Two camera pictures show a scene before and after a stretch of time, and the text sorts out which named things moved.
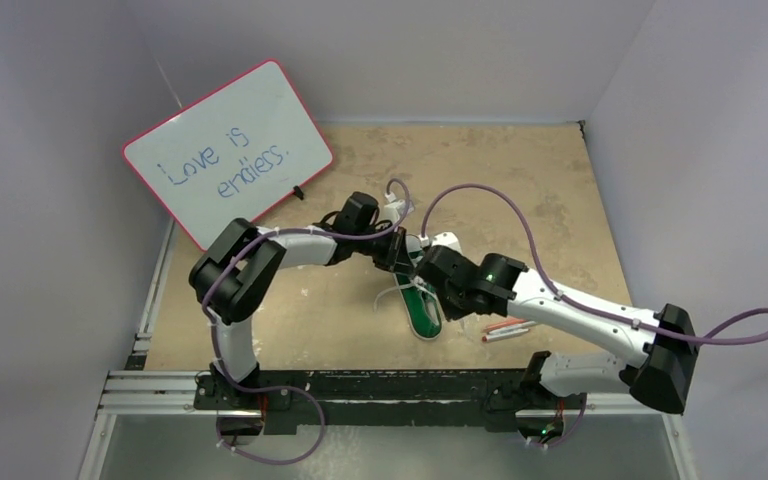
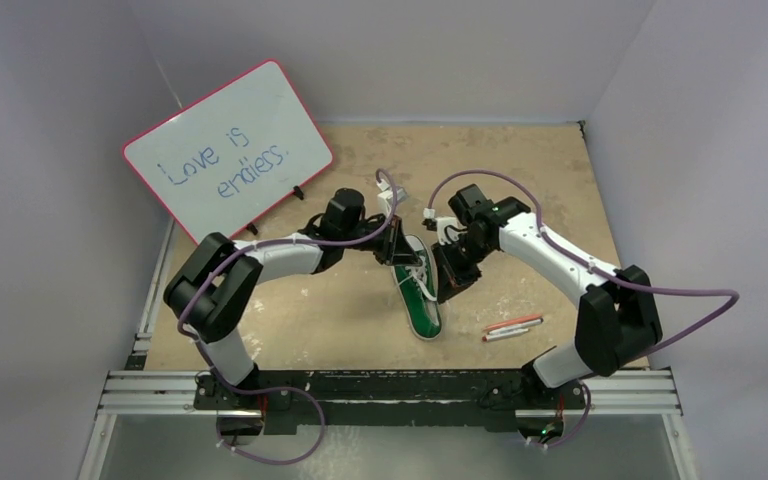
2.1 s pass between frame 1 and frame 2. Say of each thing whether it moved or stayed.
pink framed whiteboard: stayed
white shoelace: moved
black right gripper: moved
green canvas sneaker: stayed
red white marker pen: stayed
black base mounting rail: stayed
